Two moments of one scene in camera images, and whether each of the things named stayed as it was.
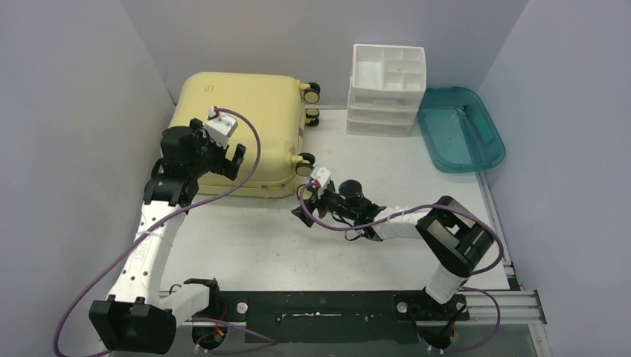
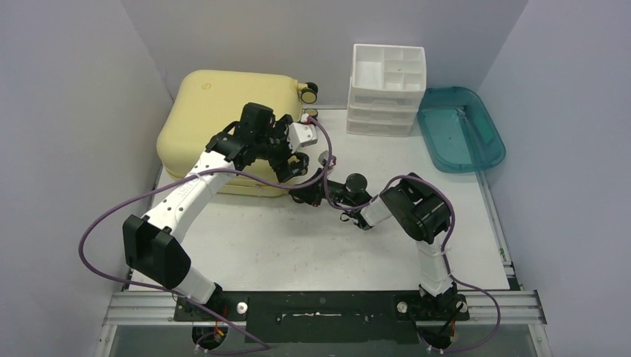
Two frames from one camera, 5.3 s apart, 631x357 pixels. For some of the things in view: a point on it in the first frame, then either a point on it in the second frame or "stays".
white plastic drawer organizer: x=387 y=85 stays
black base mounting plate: x=331 y=317 stays
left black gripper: x=225 y=166 → x=282 y=168
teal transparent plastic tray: x=458 y=130 stays
